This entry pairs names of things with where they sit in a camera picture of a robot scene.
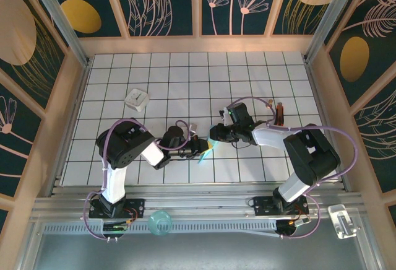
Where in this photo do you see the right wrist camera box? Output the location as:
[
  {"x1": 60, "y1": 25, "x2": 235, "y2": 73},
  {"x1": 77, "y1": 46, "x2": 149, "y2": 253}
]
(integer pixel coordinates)
[{"x1": 219, "y1": 107, "x2": 233, "y2": 127}]

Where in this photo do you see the grey slotted cable duct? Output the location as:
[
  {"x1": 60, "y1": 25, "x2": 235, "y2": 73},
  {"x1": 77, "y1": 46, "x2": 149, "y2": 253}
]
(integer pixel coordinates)
[{"x1": 43, "y1": 220, "x2": 281, "y2": 237}]

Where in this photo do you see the small black circuit board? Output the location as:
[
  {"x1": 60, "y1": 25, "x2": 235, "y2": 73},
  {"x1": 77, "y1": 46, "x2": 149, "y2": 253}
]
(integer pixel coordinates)
[
  {"x1": 275, "y1": 216, "x2": 312, "y2": 235},
  {"x1": 101, "y1": 219, "x2": 137, "y2": 234}
]

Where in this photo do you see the clear teal glass bowl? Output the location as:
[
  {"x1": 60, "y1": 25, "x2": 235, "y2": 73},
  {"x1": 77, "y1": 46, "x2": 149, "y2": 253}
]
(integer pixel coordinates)
[{"x1": 147, "y1": 210, "x2": 173, "y2": 238}]

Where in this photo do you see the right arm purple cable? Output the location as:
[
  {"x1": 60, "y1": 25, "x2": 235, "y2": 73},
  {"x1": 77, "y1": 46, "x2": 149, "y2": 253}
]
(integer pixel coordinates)
[{"x1": 227, "y1": 96, "x2": 359, "y2": 240}]

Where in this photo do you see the white square clock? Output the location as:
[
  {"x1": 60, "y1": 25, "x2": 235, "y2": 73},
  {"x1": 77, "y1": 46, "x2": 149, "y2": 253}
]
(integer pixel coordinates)
[{"x1": 124, "y1": 88, "x2": 150, "y2": 113}]

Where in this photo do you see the light blue cloth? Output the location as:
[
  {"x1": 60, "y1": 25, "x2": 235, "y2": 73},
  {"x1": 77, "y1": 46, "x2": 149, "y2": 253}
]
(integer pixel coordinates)
[{"x1": 197, "y1": 136, "x2": 222, "y2": 164}]

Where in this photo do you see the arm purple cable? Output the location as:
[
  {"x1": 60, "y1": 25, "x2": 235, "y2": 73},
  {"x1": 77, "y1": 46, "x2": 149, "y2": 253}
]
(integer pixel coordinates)
[
  {"x1": 82, "y1": 118, "x2": 199, "y2": 242},
  {"x1": 227, "y1": 96, "x2": 359, "y2": 240}
]

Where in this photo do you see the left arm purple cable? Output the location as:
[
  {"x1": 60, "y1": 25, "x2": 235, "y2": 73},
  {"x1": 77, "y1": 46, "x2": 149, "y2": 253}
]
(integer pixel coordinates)
[{"x1": 82, "y1": 118, "x2": 199, "y2": 242}]

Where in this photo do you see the dark floral wall panel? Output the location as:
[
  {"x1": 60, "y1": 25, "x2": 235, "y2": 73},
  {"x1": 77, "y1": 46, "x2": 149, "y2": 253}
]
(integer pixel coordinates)
[
  {"x1": 271, "y1": 0, "x2": 341, "y2": 35},
  {"x1": 326, "y1": 0, "x2": 396, "y2": 107},
  {"x1": 0, "y1": 0, "x2": 68, "y2": 110},
  {"x1": 51, "y1": 0, "x2": 123, "y2": 38},
  {"x1": 0, "y1": 74, "x2": 43, "y2": 198},
  {"x1": 200, "y1": 0, "x2": 287, "y2": 37},
  {"x1": 111, "y1": 0, "x2": 194, "y2": 38},
  {"x1": 352, "y1": 89, "x2": 396, "y2": 194}
]

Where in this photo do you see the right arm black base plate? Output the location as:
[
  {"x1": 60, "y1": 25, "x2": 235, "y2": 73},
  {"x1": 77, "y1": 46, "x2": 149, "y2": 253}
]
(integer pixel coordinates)
[{"x1": 252, "y1": 196, "x2": 310, "y2": 217}]

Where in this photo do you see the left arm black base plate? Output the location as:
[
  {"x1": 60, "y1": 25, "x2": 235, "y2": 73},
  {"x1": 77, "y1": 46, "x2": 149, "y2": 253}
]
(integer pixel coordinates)
[{"x1": 88, "y1": 198, "x2": 146, "y2": 220}]

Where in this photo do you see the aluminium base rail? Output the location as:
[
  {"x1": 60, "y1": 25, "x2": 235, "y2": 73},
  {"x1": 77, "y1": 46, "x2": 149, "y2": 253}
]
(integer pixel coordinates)
[{"x1": 30, "y1": 181, "x2": 368, "y2": 221}]

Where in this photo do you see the aluminium side rail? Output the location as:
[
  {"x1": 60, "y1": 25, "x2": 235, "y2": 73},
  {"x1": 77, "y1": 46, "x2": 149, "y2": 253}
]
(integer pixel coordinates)
[
  {"x1": 304, "y1": 59, "x2": 353, "y2": 192},
  {"x1": 46, "y1": 61, "x2": 92, "y2": 197}
]

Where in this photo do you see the clear acrylic bracket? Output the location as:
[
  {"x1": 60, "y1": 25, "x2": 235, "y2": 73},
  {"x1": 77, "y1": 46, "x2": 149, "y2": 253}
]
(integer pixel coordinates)
[{"x1": 327, "y1": 204, "x2": 361, "y2": 240}]

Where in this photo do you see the aluminium corner post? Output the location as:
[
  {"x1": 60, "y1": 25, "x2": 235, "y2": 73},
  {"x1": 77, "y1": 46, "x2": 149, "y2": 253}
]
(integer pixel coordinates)
[
  {"x1": 304, "y1": 0, "x2": 371, "y2": 64},
  {"x1": 24, "y1": 0, "x2": 91, "y2": 67}
]

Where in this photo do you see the orange black screwdriver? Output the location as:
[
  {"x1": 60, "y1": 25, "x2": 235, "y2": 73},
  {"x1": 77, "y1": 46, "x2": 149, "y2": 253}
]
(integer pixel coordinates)
[{"x1": 275, "y1": 102, "x2": 285, "y2": 127}]

